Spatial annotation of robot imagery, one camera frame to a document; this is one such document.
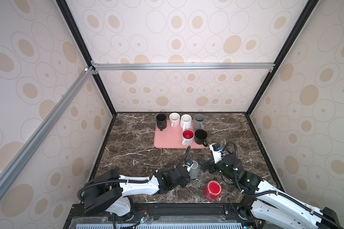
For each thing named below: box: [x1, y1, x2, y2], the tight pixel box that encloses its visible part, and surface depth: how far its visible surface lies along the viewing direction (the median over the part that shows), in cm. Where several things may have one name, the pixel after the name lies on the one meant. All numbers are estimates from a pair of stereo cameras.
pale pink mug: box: [169, 112, 181, 128], surface depth 106 cm
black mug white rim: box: [156, 113, 167, 132], surface depth 106 cm
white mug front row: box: [181, 129, 195, 146], surface depth 99 cm
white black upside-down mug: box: [194, 129, 208, 147], surface depth 97 cm
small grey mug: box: [188, 160, 200, 180], surface depth 81 cm
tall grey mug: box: [193, 113, 205, 132], surface depth 104 cm
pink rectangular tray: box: [153, 119, 206, 149], surface depth 105 cm
